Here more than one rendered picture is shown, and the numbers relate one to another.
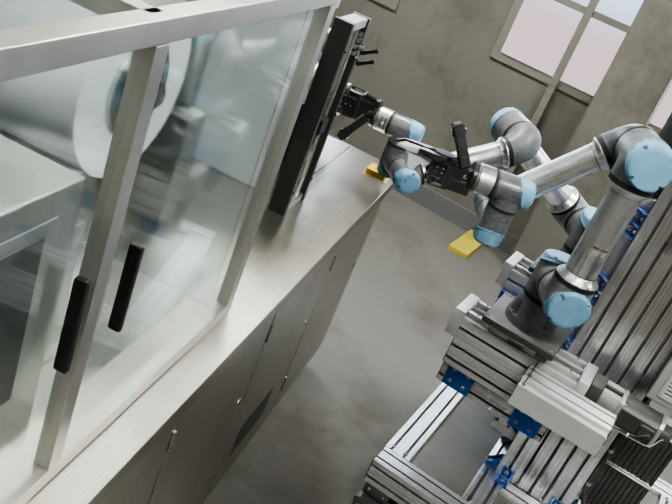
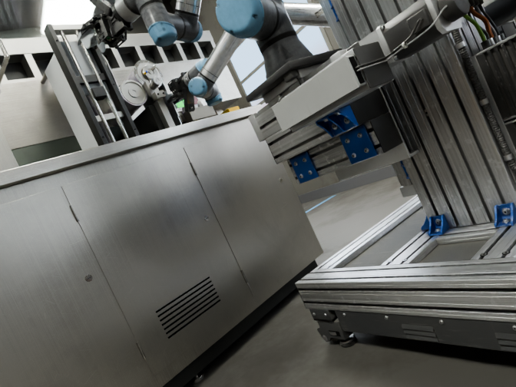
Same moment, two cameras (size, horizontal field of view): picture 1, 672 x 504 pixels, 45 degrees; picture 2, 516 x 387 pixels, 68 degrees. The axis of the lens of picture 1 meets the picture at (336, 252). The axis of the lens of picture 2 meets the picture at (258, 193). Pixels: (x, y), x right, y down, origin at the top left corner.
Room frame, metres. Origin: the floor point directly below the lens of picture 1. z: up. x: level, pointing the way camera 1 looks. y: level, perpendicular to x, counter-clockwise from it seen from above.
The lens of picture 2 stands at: (1.05, -1.08, 0.58)
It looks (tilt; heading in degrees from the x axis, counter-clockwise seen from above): 2 degrees down; 36
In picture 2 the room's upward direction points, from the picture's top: 25 degrees counter-clockwise
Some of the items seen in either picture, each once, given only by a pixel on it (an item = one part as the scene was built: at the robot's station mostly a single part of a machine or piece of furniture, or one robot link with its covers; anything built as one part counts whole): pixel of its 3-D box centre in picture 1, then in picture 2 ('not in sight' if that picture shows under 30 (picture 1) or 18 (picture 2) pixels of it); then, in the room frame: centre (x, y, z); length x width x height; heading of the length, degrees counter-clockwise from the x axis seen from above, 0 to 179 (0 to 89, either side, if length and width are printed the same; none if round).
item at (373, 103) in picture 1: (360, 106); (182, 86); (2.46, 0.10, 1.12); 0.12 x 0.08 x 0.09; 80
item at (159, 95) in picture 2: not in sight; (163, 110); (2.38, 0.19, 1.05); 0.06 x 0.05 x 0.31; 81
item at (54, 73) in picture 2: not in sight; (78, 116); (2.12, 0.44, 1.17); 0.34 x 0.05 x 0.54; 81
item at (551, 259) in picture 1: (556, 275); (267, 20); (2.11, -0.59, 0.98); 0.13 x 0.12 x 0.14; 6
